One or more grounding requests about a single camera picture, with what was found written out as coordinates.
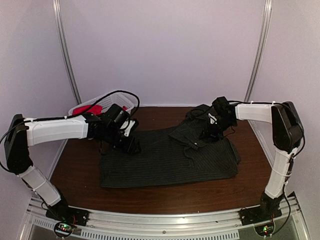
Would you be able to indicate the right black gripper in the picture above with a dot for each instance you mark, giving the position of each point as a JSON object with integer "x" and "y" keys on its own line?
{"x": 209, "y": 132}

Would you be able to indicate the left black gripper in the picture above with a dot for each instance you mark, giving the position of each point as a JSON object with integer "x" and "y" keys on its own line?
{"x": 130, "y": 147}

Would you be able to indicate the black pinstriped shirt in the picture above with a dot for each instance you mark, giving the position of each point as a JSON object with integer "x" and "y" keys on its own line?
{"x": 171, "y": 156}

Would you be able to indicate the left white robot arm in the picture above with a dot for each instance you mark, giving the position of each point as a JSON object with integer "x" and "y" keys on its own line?
{"x": 26, "y": 132}

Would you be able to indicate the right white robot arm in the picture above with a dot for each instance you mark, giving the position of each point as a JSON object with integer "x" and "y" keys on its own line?
{"x": 287, "y": 134}

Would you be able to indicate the white plastic laundry basket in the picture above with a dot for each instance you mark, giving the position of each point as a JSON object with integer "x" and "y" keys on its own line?
{"x": 125, "y": 100}

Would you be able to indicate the red garment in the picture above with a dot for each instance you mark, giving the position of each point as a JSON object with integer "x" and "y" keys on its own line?
{"x": 96, "y": 109}

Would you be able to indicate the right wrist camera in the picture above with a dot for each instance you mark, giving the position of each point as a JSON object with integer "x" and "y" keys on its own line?
{"x": 223, "y": 110}

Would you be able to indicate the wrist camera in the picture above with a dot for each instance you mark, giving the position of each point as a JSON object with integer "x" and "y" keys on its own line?
{"x": 121, "y": 120}
{"x": 223, "y": 110}

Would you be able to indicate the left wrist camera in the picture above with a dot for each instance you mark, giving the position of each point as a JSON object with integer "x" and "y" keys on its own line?
{"x": 121, "y": 120}

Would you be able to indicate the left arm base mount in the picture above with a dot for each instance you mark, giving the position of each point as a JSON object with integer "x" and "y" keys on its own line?
{"x": 67, "y": 218}

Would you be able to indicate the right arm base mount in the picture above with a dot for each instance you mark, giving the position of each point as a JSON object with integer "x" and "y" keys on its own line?
{"x": 264, "y": 215}

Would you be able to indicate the right aluminium corner post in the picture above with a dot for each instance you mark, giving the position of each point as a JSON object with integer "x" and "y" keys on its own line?
{"x": 264, "y": 31}

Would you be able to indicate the aluminium corner post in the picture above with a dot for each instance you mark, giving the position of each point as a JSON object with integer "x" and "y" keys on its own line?
{"x": 264, "y": 31}
{"x": 65, "y": 51}

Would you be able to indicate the left aluminium corner post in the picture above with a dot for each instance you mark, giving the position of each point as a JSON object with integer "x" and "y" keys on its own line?
{"x": 65, "y": 51}

